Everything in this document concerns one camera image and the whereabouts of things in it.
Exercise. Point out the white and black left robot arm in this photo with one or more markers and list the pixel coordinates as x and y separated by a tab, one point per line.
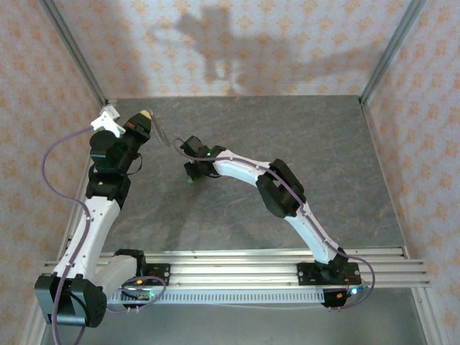
97	223

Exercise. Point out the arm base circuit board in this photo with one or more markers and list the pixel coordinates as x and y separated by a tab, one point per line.
338	296
140	294

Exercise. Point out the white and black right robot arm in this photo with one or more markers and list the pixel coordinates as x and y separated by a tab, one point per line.
316	230

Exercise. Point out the grey metal shelf panel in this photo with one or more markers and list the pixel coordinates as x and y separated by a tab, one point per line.
233	325

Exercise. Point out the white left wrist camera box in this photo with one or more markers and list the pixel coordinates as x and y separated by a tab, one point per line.
104	120

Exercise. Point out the aluminium frame post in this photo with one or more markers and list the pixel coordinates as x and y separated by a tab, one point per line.
391	50
74	50

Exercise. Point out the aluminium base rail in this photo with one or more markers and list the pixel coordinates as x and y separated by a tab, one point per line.
233	273

